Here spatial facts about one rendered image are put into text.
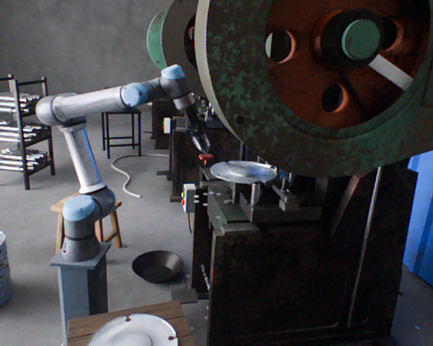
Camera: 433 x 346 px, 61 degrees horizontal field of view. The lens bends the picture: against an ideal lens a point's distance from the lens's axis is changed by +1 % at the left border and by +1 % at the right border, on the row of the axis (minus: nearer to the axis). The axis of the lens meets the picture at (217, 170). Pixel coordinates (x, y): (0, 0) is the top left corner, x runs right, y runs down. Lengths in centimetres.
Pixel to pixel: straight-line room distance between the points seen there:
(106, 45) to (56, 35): 92
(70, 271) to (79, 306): 17
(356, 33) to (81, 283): 133
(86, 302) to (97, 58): 677
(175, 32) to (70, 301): 189
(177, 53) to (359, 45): 187
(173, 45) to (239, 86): 179
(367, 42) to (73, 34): 734
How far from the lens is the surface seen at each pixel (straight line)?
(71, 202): 157
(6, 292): 225
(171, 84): 137
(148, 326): 142
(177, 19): 280
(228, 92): 102
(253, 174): 157
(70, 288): 168
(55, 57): 820
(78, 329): 145
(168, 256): 235
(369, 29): 110
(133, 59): 806
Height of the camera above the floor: 129
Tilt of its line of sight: 18 degrees down
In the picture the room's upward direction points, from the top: 3 degrees clockwise
